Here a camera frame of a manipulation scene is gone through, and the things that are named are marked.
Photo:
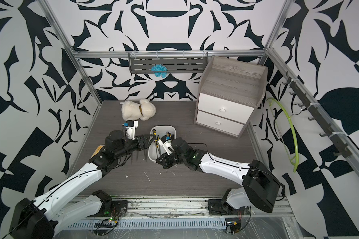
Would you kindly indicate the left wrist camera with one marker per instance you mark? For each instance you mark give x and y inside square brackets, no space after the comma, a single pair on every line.
[129,128]

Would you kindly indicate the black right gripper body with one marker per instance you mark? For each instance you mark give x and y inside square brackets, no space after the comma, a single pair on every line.
[179,159]

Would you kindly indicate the white plush toy animal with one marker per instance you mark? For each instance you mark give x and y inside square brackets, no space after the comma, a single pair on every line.
[144,110]

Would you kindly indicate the grey white drawer cabinet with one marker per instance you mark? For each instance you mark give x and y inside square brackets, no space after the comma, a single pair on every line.
[229,93]

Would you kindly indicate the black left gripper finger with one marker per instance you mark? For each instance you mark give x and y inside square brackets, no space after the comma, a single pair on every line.
[148,144]
[149,137]

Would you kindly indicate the grey wall hook rail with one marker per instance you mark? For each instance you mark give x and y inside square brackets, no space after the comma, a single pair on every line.
[320,116]

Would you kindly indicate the file with yellow handle one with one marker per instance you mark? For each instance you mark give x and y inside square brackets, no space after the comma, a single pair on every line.
[154,140]

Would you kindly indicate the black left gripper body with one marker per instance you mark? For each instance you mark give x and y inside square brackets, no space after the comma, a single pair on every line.
[133,146]

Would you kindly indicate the white plastic storage box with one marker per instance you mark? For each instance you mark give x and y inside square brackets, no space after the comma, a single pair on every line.
[166,134]

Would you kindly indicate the green hoop tube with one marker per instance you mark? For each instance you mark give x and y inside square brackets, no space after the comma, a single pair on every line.
[289,138]

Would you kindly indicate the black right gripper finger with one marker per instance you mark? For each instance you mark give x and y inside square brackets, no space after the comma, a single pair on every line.
[167,165]
[163,159]

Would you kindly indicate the yellow sponge pad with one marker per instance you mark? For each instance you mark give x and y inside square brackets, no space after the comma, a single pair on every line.
[98,151]

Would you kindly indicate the grey wall shelf rack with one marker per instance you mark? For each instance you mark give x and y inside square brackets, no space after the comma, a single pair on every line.
[182,63]

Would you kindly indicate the teal crumpled cloth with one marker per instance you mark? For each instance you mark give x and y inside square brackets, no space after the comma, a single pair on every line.
[159,70]

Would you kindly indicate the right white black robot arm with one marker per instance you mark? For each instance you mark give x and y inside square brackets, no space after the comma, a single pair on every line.
[259,187]

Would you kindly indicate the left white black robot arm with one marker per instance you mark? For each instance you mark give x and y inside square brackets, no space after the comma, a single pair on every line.
[47,215]

